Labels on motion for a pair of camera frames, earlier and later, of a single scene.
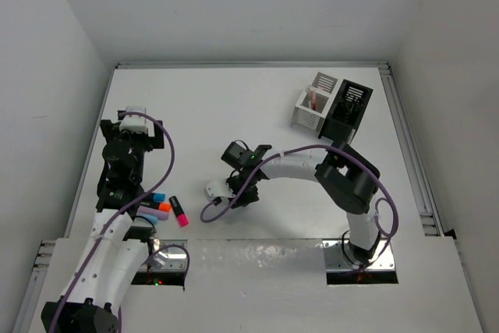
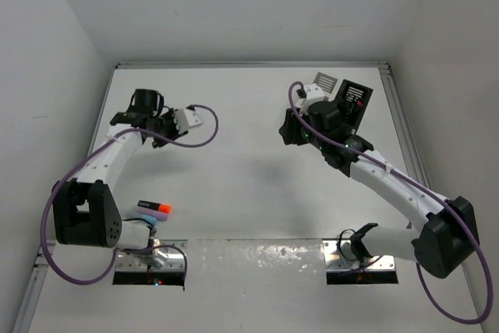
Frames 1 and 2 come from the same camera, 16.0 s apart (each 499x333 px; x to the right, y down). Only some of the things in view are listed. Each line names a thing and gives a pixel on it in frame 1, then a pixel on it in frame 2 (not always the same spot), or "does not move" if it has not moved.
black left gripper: (111, 129) to (170, 117)
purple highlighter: (153, 211) does not move
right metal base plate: (339, 256) does not move
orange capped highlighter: (161, 206) does not move
